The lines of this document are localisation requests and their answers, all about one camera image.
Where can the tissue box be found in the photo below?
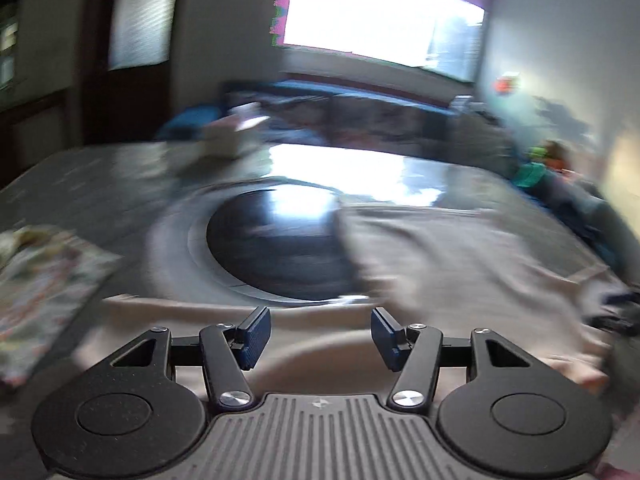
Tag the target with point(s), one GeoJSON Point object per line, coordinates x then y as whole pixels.
{"type": "Point", "coordinates": [235, 135]}

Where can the plush toy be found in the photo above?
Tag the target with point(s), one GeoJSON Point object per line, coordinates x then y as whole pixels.
{"type": "Point", "coordinates": [552, 154]}

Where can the cream knit garment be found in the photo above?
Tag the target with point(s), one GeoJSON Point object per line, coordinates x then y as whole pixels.
{"type": "Point", "coordinates": [528, 279]}

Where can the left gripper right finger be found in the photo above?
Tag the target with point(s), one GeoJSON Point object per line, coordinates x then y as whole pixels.
{"type": "Point", "coordinates": [412, 351]}

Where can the dark door with glass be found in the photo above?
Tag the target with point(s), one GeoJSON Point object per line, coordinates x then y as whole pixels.
{"type": "Point", "coordinates": [124, 70]}

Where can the floral storage bag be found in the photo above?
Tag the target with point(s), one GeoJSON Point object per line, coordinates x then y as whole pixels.
{"type": "Point", "coordinates": [47, 276]}

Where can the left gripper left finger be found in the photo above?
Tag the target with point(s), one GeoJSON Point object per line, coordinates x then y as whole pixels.
{"type": "Point", "coordinates": [230, 350]}

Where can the blue sofa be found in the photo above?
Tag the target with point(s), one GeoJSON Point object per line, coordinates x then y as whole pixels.
{"type": "Point", "coordinates": [463, 133]}

